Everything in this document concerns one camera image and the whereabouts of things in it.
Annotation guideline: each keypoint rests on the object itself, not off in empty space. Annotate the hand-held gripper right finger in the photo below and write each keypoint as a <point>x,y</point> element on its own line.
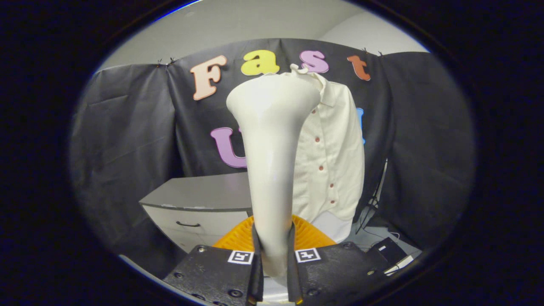
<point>335,272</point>

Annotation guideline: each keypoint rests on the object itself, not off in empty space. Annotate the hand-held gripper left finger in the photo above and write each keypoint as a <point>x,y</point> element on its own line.
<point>212,274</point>

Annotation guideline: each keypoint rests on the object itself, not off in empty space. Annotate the white garment steamer head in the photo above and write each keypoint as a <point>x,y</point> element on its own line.
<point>272,170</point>

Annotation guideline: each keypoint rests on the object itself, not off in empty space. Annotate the cream button shirt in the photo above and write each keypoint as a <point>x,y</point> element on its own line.
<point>335,148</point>

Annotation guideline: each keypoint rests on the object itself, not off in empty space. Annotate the black box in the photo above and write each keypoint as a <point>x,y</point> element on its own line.
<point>389,250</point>

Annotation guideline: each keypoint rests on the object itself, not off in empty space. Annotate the grey cabinet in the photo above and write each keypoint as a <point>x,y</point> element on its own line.
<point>199,191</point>

